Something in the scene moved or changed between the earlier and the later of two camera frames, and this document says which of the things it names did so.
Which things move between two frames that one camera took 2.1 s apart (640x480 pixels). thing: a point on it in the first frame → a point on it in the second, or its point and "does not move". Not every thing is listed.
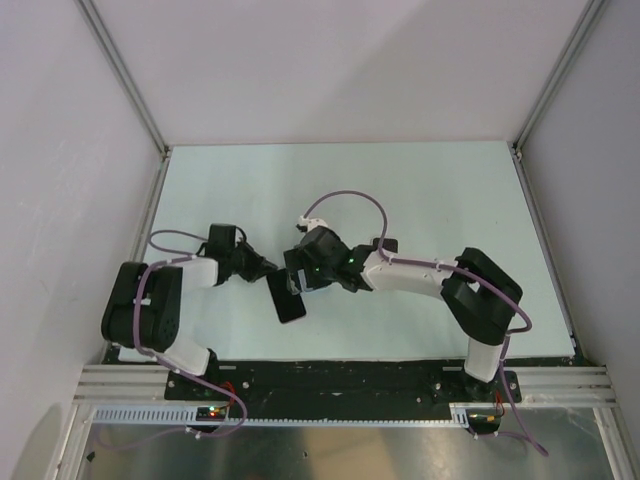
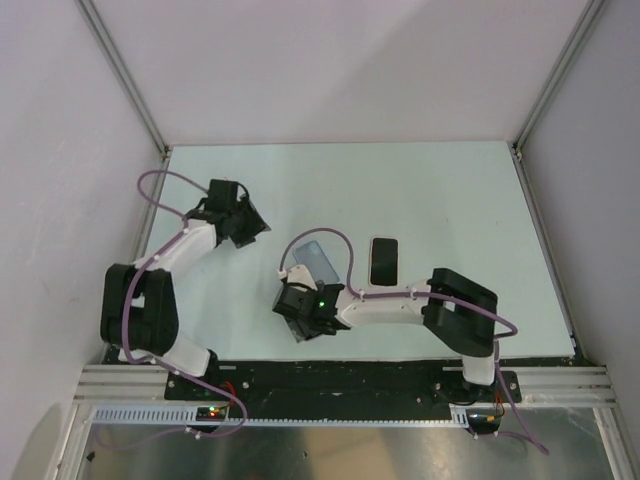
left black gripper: [259, 266] → [255, 224]
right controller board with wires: [483, 420] does not move
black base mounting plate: [411, 384] does not move
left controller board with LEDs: [211, 413] does not move
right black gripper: [297, 260] → [301, 328]
